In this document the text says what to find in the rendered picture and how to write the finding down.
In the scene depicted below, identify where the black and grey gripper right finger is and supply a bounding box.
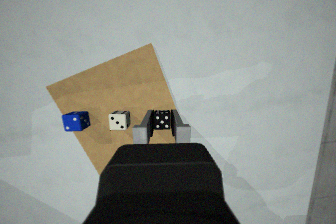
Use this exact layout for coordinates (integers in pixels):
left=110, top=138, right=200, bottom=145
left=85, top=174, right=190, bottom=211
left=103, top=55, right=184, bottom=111
left=171, top=110, right=191, bottom=143

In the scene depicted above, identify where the tan mat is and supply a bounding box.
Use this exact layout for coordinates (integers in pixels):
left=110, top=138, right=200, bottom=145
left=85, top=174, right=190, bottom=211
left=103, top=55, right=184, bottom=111
left=46, top=43, right=176, bottom=175

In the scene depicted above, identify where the blue die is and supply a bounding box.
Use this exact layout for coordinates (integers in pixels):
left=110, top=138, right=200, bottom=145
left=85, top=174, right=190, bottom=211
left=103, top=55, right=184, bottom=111
left=62, top=111, right=90, bottom=131

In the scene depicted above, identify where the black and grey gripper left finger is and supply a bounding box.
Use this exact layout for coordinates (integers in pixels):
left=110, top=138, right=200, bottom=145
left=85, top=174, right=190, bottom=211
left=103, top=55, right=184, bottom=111
left=132, top=110, right=154, bottom=144

